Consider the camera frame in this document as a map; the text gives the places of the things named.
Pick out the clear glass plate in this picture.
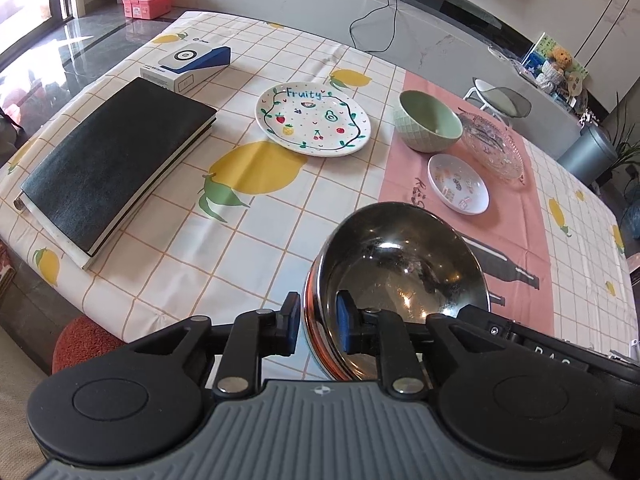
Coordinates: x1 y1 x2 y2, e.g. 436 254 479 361
457 112 527 183

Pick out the grey trash can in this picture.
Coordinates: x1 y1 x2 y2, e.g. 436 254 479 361
556 125 618 183

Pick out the stainless steel bowl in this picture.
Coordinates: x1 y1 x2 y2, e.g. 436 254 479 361
302 201 492 383

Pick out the picture book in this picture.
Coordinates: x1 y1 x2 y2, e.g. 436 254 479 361
520 32 591 96

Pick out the white fruit pattern plate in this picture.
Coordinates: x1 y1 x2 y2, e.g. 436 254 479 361
255 81 372 158

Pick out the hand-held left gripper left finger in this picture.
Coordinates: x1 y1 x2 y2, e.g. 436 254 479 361
122 291 303 397

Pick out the pink placemat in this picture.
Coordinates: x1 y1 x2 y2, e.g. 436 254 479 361
377 70 558 346

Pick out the lemon print tablecloth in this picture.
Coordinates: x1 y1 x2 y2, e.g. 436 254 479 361
0 10 633 386

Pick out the teddy bear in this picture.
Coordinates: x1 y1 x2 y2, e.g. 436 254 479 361
537 46 573 93

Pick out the green ceramic bowl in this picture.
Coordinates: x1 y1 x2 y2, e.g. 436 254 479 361
392 90 464 154

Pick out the white and blue box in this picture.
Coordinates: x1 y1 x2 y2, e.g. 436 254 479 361
140 45 232 93

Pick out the white stool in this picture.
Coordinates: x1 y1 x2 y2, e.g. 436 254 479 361
462 77 532 121

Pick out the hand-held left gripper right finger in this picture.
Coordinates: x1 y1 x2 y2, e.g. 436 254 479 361
336 290 506 397

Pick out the small white sticker plate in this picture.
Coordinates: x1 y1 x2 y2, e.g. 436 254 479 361
427 153 491 216

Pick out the potted plant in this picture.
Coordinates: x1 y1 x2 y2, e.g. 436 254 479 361
605 92 640 181

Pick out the black cable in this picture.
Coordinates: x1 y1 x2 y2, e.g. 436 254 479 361
349 0 401 54

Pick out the black hardcover book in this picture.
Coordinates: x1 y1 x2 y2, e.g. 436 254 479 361
14 77 218 271

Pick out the red round stool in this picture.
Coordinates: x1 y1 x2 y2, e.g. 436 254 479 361
51 315 126 376

